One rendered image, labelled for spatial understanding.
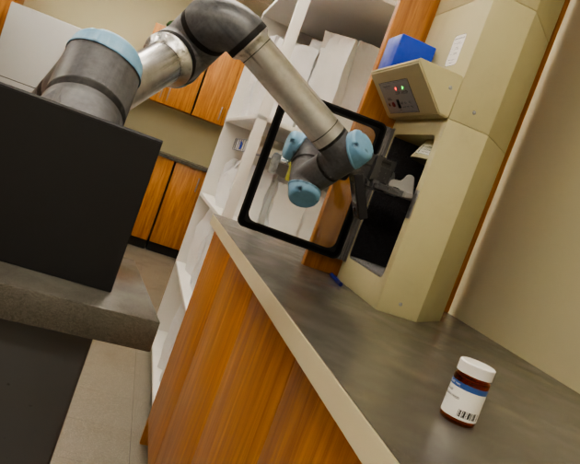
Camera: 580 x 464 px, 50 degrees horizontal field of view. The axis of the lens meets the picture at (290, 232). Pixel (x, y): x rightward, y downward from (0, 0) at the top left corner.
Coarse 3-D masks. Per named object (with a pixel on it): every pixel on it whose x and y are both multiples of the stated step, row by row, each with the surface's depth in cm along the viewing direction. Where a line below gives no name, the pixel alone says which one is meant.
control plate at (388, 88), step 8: (400, 80) 153; (384, 88) 165; (392, 88) 160; (400, 88) 155; (408, 88) 151; (384, 96) 168; (392, 96) 162; (400, 96) 157; (408, 96) 153; (400, 104) 160; (408, 104) 155; (416, 104) 151; (392, 112) 168; (400, 112) 162
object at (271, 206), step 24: (288, 120) 170; (264, 168) 171; (288, 168) 172; (264, 192) 172; (336, 192) 173; (264, 216) 173; (288, 216) 173; (312, 216) 173; (336, 216) 174; (312, 240) 174; (336, 240) 175
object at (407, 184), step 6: (390, 180) 153; (396, 180) 153; (402, 180) 152; (408, 180) 152; (390, 186) 153; (396, 186) 153; (402, 186) 152; (408, 186) 152; (408, 192) 151; (408, 198) 151
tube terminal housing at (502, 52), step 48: (480, 0) 147; (480, 48) 142; (528, 48) 148; (480, 96) 144; (480, 144) 145; (432, 192) 145; (480, 192) 156; (432, 240) 147; (384, 288) 146; (432, 288) 150
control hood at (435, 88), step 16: (400, 64) 149; (416, 64) 141; (432, 64) 140; (384, 80) 163; (416, 80) 145; (432, 80) 140; (448, 80) 141; (416, 96) 149; (432, 96) 141; (448, 96) 142; (416, 112) 153; (432, 112) 145; (448, 112) 143
